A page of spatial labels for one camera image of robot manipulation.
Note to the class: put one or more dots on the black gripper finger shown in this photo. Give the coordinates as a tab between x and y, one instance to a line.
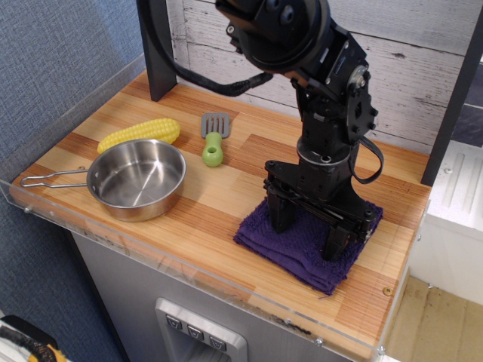
339	239
281	213

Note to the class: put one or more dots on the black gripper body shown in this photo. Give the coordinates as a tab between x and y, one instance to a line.
321	184

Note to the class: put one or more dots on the purple cloth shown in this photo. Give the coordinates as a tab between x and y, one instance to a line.
298	249

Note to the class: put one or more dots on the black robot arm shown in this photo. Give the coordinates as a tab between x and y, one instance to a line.
329	72

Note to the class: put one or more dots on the white ribbed sink unit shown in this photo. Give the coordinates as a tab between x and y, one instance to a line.
448	249

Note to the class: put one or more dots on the yellow toy corn cob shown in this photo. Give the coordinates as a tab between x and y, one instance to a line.
163	129

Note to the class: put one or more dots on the stainless steel pan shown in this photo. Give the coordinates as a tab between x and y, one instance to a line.
134	181

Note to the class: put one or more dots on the silver dispenser button panel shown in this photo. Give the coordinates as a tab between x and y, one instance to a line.
191	337

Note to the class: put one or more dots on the grey toy kitchen cabinet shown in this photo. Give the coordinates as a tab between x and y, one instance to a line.
130	288

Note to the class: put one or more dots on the yellow object bottom left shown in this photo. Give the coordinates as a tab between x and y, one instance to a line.
46	353

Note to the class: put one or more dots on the grey spatula green handle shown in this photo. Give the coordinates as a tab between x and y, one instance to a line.
215	127

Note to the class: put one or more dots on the dark left upright post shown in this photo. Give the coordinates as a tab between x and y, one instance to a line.
153	18

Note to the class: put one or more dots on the dark upright post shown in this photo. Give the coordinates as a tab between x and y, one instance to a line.
455	104
153	18

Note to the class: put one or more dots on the dark right upright post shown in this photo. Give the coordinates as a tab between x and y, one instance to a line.
455	104

